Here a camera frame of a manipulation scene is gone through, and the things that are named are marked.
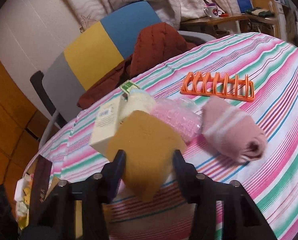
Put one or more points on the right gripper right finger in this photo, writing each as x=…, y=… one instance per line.
x=242, y=219

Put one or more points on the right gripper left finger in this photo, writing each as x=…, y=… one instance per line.
x=56, y=218

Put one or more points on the cream tall carton box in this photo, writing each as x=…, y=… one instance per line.
x=106, y=123

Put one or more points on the gold tin tray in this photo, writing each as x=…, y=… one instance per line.
x=32, y=190

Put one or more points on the pink rolled sock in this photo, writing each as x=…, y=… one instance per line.
x=232, y=131

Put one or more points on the wooden wardrobe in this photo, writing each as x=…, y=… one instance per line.
x=21, y=128

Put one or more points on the striped pink tablecloth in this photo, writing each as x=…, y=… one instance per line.
x=272, y=181

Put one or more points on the orange plastic rack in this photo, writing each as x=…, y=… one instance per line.
x=222, y=86

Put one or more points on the cream rolled sock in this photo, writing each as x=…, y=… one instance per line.
x=137, y=100

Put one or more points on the grey yellow blue chair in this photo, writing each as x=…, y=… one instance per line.
x=93, y=54

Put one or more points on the green yellow medicine box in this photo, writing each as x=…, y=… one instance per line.
x=128, y=86

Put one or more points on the dark red puffer jacket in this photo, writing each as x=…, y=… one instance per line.
x=155, y=44

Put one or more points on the white mug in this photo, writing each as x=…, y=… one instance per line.
x=211, y=10

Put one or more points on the wooden side desk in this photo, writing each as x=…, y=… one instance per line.
x=242, y=23

